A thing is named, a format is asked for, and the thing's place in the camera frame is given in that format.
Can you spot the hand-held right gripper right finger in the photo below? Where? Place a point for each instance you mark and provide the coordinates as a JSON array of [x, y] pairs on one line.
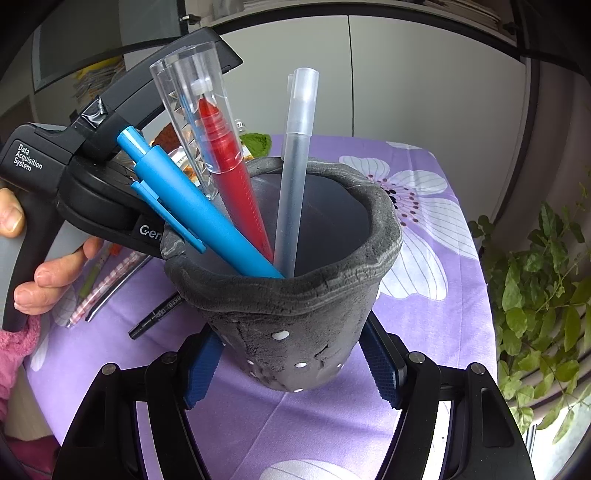
[[383, 369]]

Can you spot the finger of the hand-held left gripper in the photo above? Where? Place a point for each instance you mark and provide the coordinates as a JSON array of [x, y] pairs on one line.
[[129, 92]]

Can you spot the wide stack of worn booklets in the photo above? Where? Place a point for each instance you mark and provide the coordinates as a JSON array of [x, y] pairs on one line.
[[461, 11]]

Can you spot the person's left forearm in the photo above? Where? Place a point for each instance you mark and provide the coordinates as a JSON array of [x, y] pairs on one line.
[[14, 350]]

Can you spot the translucent white pen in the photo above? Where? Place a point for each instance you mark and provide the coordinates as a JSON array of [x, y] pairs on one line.
[[293, 161]]

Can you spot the grey pen holder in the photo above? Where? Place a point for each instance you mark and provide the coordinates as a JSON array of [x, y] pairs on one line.
[[300, 332]]

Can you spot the blue pen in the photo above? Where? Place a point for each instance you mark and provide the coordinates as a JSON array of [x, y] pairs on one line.
[[194, 203]]

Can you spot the purple floral tablecloth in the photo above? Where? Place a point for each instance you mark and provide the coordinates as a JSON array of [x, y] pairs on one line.
[[415, 277]]

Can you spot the green leafy potted plant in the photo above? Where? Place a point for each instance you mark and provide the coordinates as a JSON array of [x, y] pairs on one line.
[[545, 314]]

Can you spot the grey pink curtain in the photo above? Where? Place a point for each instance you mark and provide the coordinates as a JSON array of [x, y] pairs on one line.
[[563, 138]]

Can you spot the orange capped pen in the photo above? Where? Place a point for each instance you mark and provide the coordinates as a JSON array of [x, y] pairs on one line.
[[114, 251]]

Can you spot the black marker pen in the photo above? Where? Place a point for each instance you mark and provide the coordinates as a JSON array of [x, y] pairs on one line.
[[157, 316]]

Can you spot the pink checkered pen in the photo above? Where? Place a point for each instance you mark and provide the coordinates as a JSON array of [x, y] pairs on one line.
[[99, 288]]

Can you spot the green highlighter pen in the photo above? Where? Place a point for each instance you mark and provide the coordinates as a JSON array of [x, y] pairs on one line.
[[92, 277]]

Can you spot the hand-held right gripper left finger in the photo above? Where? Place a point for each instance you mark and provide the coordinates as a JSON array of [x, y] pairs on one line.
[[203, 369]]

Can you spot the dark glass cabinet door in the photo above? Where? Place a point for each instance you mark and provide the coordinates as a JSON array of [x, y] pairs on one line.
[[92, 46]]

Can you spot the red pen with clear cap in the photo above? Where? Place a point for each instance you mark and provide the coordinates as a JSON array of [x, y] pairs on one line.
[[231, 170]]

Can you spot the pile of books on floor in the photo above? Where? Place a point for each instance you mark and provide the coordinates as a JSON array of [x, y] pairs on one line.
[[97, 85]]

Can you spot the person's left hand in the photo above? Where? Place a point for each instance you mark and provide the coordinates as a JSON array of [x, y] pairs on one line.
[[46, 277]]

